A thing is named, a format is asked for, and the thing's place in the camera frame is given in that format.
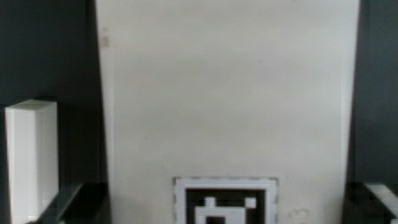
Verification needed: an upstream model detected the gripper right finger with black tip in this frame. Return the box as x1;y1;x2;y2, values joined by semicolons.
342;183;398;224

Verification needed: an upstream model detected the gripper left finger with black tip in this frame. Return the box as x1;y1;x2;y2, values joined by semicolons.
33;183;108;224

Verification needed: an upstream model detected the white cabinet top block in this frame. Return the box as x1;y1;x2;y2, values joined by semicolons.
95;0;358;224

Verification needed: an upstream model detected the white L-shaped obstacle frame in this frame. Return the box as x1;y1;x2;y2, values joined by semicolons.
5;100;58;224

